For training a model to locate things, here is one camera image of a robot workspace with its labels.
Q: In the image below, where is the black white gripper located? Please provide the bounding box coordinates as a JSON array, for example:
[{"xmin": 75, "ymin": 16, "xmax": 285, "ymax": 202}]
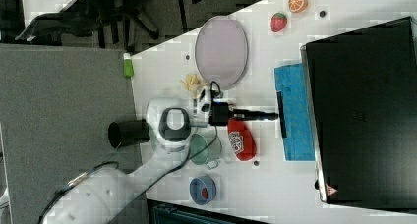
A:
[{"xmin": 193, "ymin": 86, "xmax": 279, "ymax": 126}]

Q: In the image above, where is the silver black toaster oven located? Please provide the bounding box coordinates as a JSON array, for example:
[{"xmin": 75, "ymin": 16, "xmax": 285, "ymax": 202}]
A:
[{"xmin": 273, "ymin": 16, "xmax": 417, "ymax": 210}]

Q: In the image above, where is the red ketchup bottle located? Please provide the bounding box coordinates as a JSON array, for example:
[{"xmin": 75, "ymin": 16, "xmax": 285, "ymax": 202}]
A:
[{"xmin": 227, "ymin": 119, "xmax": 257, "ymax": 161}]

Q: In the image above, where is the green metal cup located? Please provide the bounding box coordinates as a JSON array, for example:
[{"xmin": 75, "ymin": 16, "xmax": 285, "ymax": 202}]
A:
[{"xmin": 190, "ymin": 134, "xmax": 222, "ymax": 169}]

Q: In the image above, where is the peeled yellow banana toy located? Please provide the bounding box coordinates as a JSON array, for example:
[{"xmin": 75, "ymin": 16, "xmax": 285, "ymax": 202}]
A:
[{"xmin": 180, "ymin": 74, "xmax": 207, "ymax": 97}]

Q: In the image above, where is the lavender round plate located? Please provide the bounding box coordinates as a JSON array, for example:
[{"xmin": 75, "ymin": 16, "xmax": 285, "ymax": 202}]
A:
[{"xmin": 195, "ymin": 16, "xmax": 248, "ymax": 89}]

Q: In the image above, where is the blue bowl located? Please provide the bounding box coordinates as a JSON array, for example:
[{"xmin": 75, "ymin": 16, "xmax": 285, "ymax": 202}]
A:
[{"xmin": 189, "ymin": 175, "xmax": 217, "ymax": 205}]

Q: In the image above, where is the red toy in bowl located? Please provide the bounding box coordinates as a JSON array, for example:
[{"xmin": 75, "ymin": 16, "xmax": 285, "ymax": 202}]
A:
[{"xmin": 202, "ymin": 188, "xmax": 209, "ymax": 199}]

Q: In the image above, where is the red strawberry toy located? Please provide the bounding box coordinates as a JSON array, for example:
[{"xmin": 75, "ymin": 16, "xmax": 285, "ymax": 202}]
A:
[{"xmin": 270, "ymin": 13, "xmax": 287, "ymax": 32}]

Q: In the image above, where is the orange slice toy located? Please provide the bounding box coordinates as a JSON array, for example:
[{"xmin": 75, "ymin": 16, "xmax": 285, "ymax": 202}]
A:
[{"xmin": 288, "ymin": 0, "xmax": 308, "ymax": 13}]

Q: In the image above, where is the black office chair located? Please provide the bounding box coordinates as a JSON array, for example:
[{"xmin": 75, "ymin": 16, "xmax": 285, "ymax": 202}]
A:
[{"xmin": 15, "ymin": 0, "xmax": 160, "ymax": 41}]

